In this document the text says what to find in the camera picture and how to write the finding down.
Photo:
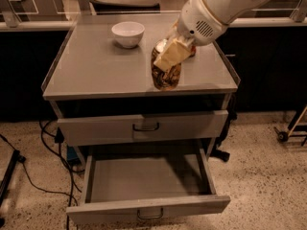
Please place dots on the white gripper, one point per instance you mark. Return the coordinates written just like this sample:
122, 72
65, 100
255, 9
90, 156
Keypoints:
196, 23

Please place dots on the orange soda can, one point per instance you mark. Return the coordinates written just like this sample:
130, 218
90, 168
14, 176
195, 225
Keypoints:
164, 81

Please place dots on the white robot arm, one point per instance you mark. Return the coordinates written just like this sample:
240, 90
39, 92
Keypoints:
236, 8

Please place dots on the red cola can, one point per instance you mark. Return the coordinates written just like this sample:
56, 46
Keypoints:
193, 51

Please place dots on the grey drawer cabinet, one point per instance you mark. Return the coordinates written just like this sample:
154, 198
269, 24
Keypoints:
93, 76

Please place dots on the grey top drawer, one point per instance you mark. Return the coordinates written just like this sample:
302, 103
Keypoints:
142, 128

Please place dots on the grey open middle drawer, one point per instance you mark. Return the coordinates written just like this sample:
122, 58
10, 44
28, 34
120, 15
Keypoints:
146, 188

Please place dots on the white ceramic bowl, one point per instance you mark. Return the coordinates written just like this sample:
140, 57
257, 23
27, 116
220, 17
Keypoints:
128, 34

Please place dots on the black wheeled cart base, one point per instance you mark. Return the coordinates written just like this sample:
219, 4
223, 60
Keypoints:
295, 128

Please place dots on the blue power box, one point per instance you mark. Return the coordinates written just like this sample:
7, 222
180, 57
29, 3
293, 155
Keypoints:
72, 157

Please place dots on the black stand leg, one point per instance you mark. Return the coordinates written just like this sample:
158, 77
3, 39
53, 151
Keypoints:
8, 175

